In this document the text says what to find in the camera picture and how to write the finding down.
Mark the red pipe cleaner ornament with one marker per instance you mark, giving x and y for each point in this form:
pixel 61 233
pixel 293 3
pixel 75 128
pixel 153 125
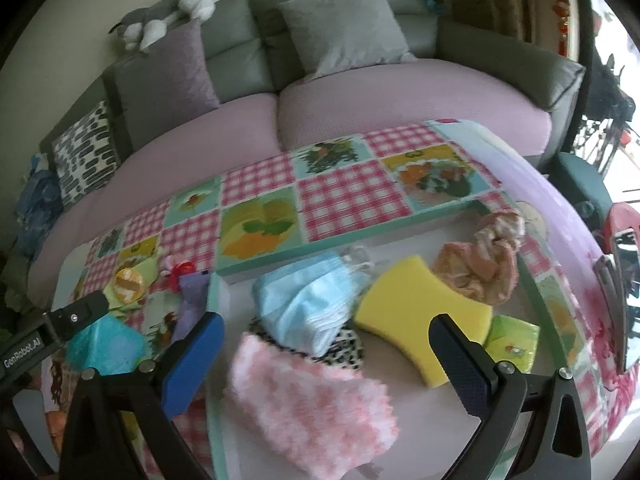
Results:
pixel 181 267

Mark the green tissue packet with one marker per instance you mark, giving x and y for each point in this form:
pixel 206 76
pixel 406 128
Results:
pixel 515 340

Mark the small teal item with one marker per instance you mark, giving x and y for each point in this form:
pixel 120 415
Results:
pixel 432 2

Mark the teal wipes packet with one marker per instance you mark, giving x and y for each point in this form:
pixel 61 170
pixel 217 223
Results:
pixel 107 347

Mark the grey sofa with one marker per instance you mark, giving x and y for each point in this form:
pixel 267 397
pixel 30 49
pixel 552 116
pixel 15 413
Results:
pixel 235 35

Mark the blue clothing pile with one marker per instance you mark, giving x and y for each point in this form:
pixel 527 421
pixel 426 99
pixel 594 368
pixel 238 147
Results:
pixel 37 200

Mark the light grey cushion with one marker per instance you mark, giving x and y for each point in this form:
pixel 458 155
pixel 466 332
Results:
pixel 345 30

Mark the grey and white plush dog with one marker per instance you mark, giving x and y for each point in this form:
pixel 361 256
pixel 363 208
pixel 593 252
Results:
pixel 150 20

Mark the pink sofa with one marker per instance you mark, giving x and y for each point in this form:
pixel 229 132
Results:
pixel 400 95

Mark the pink checked picture tablecloth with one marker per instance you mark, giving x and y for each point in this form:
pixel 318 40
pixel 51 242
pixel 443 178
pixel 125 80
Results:
pixel 260 185

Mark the yellow sponge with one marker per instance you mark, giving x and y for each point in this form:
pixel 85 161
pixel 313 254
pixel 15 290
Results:
pixel 400 310

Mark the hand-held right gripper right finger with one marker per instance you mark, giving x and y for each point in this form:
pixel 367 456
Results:
pixel 460 355

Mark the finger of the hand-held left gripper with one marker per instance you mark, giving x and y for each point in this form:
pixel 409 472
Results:
pixel 75 317

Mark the shiny metal stand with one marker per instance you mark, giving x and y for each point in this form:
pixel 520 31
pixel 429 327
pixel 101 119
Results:
pixel 620 300

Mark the pink and white fluffy sock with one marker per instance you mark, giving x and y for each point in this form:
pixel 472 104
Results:
pixel 310 410

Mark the black and white patterned cushion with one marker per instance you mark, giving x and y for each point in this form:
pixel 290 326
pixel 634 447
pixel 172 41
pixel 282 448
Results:
pixel 85 155

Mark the black metal frame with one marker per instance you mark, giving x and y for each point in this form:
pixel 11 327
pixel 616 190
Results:
pixel 607 100

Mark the pink stool with holes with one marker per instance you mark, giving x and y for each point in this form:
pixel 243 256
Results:
pixel 625 215

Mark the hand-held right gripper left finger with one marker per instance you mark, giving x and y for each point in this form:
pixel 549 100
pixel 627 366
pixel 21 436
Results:
pixel 192 360

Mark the blue face mask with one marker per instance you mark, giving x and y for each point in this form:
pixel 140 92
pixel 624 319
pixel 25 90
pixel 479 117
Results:
pixel 300 305

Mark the dark teal stool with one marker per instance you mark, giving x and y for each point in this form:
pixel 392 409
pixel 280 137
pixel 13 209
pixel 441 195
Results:
pixel 580 180

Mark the red and gold hanging decoration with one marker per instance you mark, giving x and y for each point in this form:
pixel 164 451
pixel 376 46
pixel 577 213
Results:
pixel 562 5

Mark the purple cloth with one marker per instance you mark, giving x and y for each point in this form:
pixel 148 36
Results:
pixel 192 300

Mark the leopard print scrunchie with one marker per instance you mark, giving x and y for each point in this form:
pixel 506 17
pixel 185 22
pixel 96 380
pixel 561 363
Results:
pixel 350 350

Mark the purple-grey cushion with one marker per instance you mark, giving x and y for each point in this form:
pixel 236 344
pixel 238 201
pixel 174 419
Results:
pixel 165 85

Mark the light green cloth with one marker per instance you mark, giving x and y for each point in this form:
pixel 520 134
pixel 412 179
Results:
pixel 117 306

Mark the pink floral cloth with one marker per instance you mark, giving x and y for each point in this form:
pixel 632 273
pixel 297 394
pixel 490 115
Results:
pixel 480 265

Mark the teal shallow cardboard tray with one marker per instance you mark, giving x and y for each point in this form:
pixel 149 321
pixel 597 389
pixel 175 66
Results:
pixel 415 425

